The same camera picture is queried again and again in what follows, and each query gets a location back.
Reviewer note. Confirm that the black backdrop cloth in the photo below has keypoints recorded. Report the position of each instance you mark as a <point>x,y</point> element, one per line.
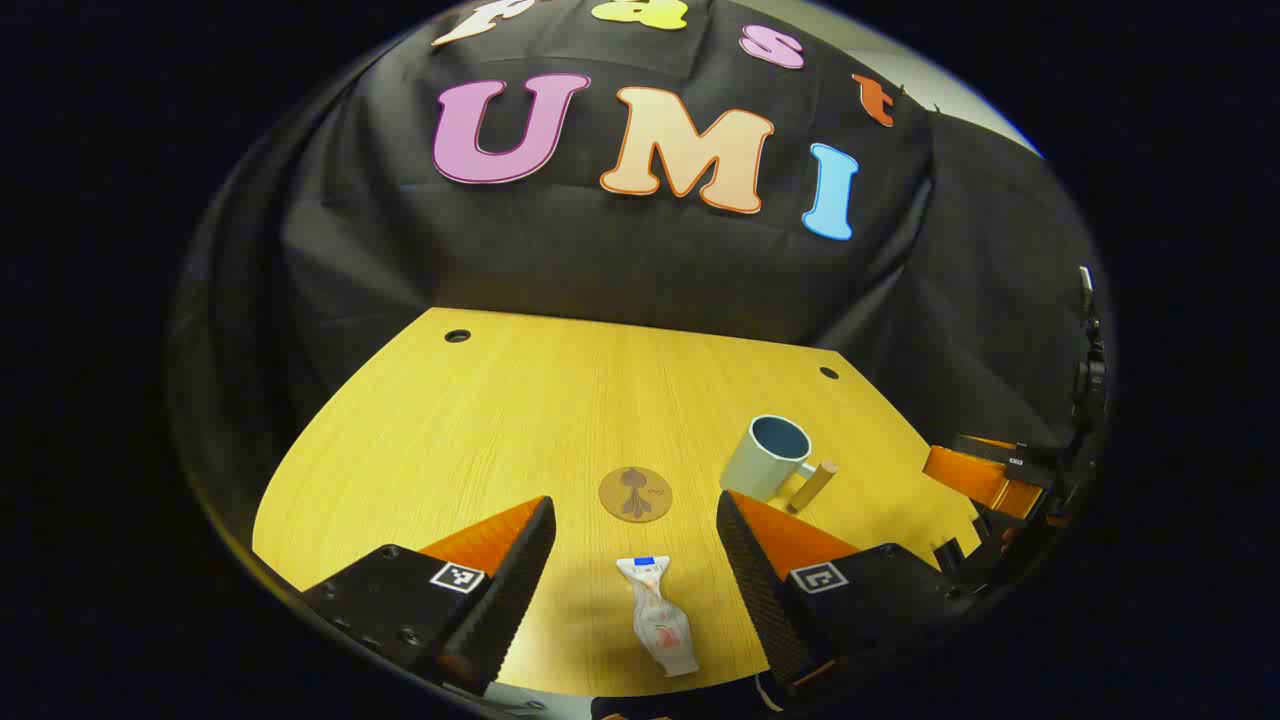
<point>620,260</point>

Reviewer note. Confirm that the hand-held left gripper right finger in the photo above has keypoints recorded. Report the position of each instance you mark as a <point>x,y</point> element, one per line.
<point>755,575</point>

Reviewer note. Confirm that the round cork coaster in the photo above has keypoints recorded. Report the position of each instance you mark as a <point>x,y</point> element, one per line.
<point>635,494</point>

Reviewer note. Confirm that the wooden desktop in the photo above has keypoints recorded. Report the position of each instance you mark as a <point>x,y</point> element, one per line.
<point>500,420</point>

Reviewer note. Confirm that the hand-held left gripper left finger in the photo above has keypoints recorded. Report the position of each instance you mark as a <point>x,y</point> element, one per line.
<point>520,570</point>

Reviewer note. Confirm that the white toothpaste tube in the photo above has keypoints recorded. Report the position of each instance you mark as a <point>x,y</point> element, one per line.
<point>662,625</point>

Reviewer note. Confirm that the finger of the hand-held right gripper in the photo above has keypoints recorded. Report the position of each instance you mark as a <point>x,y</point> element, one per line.
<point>985,478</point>

